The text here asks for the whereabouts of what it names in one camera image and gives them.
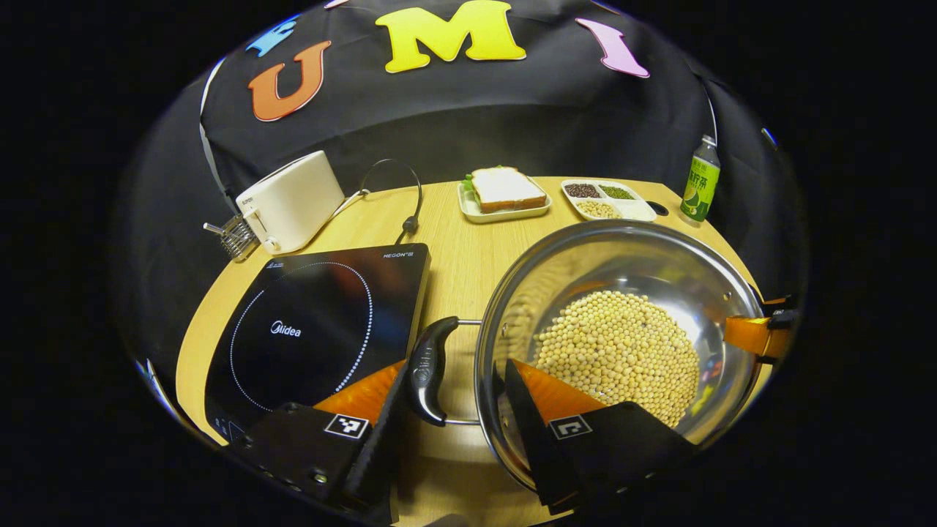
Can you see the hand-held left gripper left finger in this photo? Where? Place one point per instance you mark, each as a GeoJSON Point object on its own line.
{"type": "Point", "coordinates": [381, 439]}

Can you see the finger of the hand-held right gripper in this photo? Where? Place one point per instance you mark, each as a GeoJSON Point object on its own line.
{"type": "Point", "coordinates": [785, 301]}
{"type": "Point", "coordinates": [747, 335]}

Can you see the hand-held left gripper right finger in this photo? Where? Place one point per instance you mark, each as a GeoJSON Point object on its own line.
{"type": "Point", "coordinates": [531, 432]}

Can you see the pile of soybeans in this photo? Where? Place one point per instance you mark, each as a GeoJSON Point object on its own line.
{"type": "Point", "coordinates": [622, 344]}

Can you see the black induction cooktop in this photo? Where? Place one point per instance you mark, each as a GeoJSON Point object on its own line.
{"type": "Point", "coordinates": [307, 329]}

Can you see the stainless steel pot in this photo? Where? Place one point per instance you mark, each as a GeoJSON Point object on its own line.
{"type": "Point", "coordinates": [629, 256]}

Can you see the green drink bottle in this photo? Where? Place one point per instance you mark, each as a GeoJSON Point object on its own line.
{"type": "Point", "coordinates": [700, 183]}

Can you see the black table grommet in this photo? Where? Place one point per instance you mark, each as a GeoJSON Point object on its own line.
{"type": "Point", "coordinates": [657, 208]}

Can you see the white divided bean dish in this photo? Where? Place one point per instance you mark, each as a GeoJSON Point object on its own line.
{"type": "Point", "coordinates": [607, 201]}

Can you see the white rectangular plate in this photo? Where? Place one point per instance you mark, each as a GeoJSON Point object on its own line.
{"type": "Point", "coordinates": [505, 215]}

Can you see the white toaster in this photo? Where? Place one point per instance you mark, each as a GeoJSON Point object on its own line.
{"type": "Point", "coordinates": [293, 201]}

